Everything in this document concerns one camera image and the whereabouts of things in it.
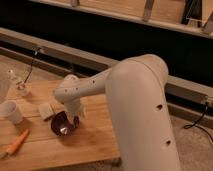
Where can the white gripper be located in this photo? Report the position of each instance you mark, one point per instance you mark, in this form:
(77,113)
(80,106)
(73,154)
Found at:
(74,108)

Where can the dark purple ceramic bowl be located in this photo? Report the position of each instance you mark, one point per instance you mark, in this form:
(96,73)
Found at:
(61,126)

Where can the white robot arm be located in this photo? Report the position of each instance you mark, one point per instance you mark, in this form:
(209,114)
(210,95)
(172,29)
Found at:
(135,93)

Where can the beige sponge block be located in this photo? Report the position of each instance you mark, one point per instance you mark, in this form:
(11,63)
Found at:
(45,110)

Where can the wooden table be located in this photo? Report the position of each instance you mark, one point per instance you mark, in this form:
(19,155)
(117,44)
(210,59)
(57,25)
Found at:
(94,139)

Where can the orange carrot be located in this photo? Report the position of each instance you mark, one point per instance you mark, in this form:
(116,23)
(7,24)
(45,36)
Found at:
(12,148)

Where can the white paper cup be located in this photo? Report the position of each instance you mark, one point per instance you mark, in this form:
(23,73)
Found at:
(9,110)

